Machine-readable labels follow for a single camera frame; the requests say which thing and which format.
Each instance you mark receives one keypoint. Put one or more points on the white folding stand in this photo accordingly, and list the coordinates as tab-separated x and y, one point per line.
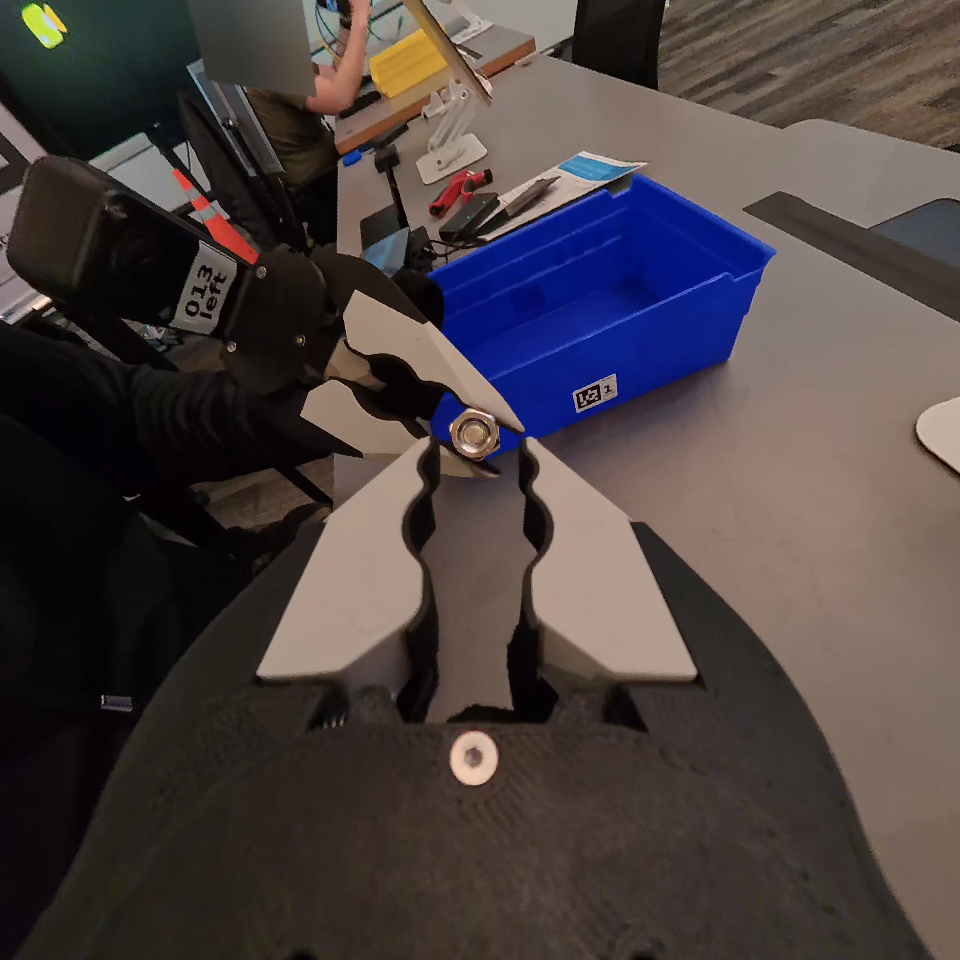
943	435
450	157

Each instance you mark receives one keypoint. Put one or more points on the black wall monitor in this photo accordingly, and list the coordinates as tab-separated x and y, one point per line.
97	75

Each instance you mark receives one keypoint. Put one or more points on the steel hex nut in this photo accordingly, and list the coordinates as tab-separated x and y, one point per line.
456	433

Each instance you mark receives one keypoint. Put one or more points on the orange traffic cone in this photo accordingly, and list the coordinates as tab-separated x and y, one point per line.
217	217

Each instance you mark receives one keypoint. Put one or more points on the person's left forearm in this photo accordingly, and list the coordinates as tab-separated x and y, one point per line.
150	412

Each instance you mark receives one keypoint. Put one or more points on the yellow parts bin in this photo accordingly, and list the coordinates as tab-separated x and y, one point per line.
409	64

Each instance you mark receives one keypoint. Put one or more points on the blue storage bin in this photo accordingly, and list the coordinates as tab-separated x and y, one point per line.
637	247

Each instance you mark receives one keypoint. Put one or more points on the wood edged table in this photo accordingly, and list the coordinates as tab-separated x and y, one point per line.
502	56

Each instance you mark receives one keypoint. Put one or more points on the framed marker sign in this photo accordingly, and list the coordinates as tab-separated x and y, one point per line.
15	187

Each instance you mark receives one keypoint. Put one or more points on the black thin sheet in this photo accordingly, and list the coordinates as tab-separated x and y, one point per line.
532	195

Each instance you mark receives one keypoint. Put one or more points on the black office chair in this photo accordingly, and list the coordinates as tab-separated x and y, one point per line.
619	37
217	150

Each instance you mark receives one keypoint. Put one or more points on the white blue leaflet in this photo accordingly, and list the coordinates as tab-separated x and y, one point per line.
592	169

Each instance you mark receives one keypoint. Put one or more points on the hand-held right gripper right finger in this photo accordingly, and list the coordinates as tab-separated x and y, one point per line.
607	600

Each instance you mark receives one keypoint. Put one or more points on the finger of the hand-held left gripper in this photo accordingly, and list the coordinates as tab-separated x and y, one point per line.
337	416
405	334

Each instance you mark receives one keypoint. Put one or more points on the black flat case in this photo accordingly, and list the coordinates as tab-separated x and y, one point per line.
469	217

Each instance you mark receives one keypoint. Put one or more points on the black board with wooden back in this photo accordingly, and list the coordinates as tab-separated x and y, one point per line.
446	45

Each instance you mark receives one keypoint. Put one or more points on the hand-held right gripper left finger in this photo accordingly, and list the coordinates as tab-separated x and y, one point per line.
352	600

